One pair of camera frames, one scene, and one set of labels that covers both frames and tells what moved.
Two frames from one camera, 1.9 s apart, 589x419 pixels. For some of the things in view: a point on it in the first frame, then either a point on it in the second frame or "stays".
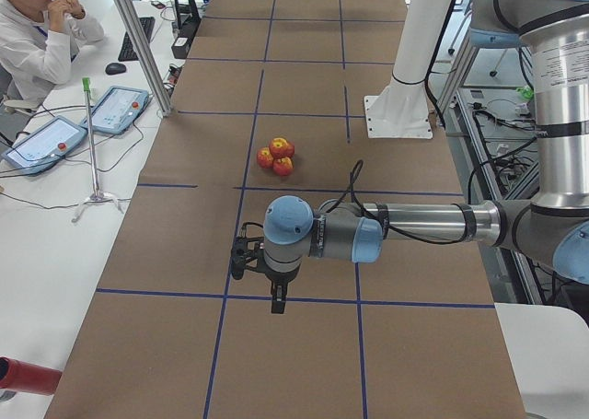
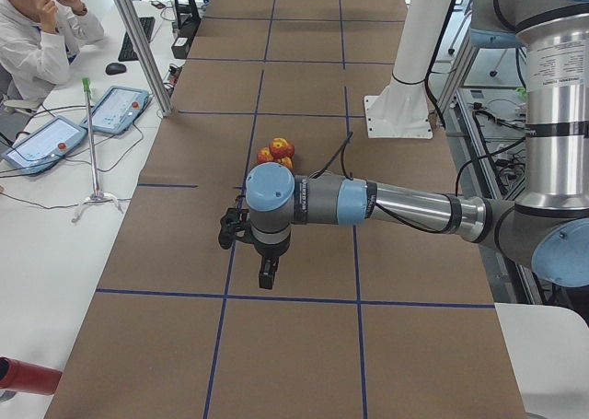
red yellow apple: (281, 147) stays
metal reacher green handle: (97, 194) stays
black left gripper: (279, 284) to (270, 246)
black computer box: (181, 43) stays
